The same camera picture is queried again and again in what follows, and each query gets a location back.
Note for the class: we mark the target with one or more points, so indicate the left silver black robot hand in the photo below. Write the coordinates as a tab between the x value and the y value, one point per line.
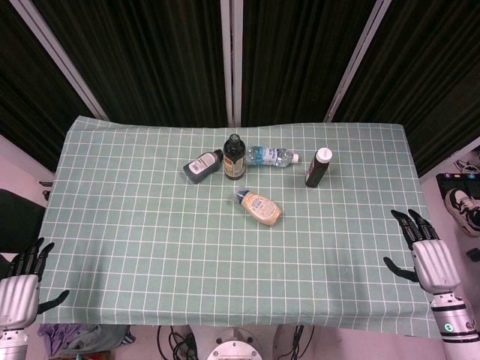
17	296

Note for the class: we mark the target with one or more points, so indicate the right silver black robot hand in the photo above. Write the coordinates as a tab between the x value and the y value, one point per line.
435	262

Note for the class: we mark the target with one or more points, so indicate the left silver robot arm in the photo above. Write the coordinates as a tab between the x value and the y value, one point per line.
13	343

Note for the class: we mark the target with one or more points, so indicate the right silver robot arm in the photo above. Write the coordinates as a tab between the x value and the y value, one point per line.
455	322

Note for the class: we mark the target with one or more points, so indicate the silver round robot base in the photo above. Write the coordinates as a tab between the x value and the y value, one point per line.
234	347

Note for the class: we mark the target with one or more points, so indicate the dark brown bottle white cap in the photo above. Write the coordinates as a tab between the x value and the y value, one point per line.
318	168

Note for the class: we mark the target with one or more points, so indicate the beige sauce squeeze bottle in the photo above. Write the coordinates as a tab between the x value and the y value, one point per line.
260	208

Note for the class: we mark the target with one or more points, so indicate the clear plastic water bottle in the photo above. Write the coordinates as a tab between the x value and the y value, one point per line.
270	156

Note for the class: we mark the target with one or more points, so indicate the dark glass bottle black cap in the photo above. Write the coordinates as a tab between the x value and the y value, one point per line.
234	159

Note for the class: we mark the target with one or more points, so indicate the dark grey flat bottle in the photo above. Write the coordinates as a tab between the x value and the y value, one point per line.
201	165

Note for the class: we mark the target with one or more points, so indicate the purple crumpled cloth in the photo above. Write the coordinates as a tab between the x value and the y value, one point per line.
62	335

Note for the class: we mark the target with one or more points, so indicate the white black sneaker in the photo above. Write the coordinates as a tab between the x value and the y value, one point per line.
463	208

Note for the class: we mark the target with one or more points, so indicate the black box with stickers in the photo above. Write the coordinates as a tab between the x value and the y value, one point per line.
455	180

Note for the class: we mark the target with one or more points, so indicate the green white checkered tablecloth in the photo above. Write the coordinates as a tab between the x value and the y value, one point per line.
232	232

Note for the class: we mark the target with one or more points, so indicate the black curtain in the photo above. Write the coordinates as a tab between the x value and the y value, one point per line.
157	56

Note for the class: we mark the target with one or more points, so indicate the white aluminium frame post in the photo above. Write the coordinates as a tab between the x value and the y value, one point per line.
231	63
62	62
354	62

